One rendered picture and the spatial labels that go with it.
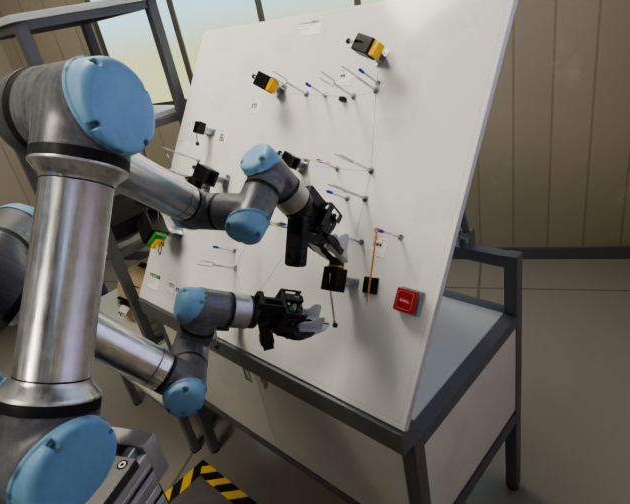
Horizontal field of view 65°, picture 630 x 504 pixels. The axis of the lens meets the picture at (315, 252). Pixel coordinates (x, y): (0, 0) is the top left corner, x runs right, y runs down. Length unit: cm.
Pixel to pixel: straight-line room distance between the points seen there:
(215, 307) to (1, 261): 38
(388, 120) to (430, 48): 19
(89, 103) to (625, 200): 310
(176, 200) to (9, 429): 47
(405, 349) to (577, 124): 226
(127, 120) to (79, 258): 17
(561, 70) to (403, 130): 193
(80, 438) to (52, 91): 39
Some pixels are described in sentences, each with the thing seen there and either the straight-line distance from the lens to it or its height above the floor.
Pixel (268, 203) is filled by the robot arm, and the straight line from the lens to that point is 95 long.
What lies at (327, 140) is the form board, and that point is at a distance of 140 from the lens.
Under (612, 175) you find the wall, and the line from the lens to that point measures 333.
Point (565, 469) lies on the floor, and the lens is 227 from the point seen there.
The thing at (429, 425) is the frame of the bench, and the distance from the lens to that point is 128.
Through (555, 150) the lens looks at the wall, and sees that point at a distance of 323.
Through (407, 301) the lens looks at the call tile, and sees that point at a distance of 112.
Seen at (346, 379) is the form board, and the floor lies 91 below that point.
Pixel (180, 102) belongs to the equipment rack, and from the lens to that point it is 204.
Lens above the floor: 175
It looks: 27 degrees down
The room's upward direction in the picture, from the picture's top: 12 degrees counter-clockwise
